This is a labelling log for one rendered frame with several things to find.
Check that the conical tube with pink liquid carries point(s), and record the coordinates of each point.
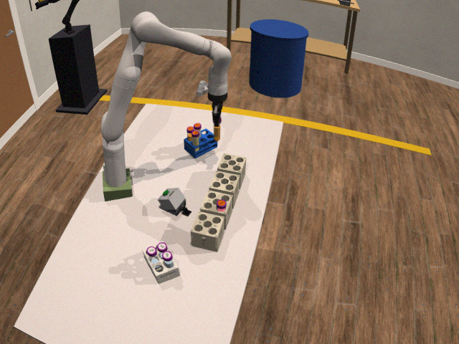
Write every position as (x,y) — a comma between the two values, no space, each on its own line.
(221,205)

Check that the blue tube rack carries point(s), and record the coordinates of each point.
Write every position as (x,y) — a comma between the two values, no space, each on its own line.
(210,144)

